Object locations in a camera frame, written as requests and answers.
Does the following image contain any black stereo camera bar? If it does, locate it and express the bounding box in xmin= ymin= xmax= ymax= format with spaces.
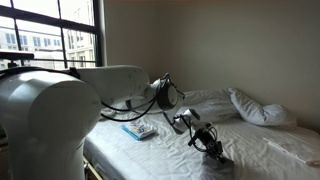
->
xmin=0 ymin=50 xmax=35 ymax=69

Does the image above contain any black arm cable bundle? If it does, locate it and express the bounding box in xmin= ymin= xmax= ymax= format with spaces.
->
xmin=99 ymin=72 xmax=186 ymax=123

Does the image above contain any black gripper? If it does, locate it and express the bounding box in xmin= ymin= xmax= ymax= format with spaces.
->
xmin=202 ymin=132 xmax=227 ymax=164

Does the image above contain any colourful printed folded shirt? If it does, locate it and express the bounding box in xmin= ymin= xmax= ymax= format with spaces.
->
xmin=121 ymin=122 xmax=157 ymax=142

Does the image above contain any black window frame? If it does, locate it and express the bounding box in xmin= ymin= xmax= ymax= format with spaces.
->
xmin=0 ymin=0 xmax=105 ymax=68

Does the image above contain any pale grey duvet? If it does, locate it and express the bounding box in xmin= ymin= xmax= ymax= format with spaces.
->
xmin=99 ymin=88 xmax=241 ymax=124

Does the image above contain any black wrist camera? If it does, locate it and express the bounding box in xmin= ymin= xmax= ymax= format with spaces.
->
xmin=187 ymin=131 xmax=201 ymax=148

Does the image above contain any pale grey pillow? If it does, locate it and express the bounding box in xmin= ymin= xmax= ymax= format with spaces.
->
xmin=228 ymin=87 xmax=289 ymax=127

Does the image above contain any white bed mattress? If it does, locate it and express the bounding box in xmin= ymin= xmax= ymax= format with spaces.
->
xmin=83 ymin=113 xmax=320 ymax=180

